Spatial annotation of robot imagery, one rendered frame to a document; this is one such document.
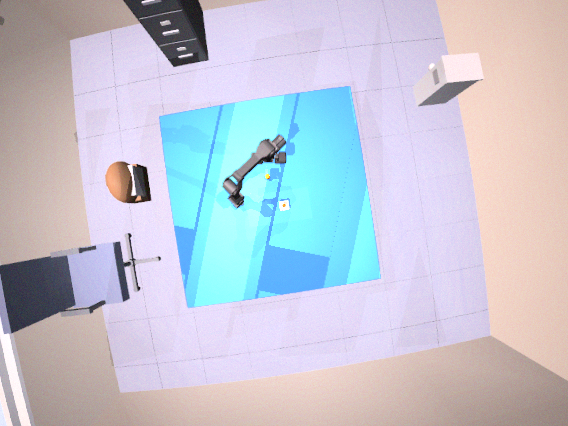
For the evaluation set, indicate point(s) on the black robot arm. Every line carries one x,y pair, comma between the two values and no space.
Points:
265,150

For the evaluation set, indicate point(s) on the white square block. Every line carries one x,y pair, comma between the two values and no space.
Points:
281,205

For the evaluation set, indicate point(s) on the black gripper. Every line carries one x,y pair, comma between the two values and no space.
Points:
279,158

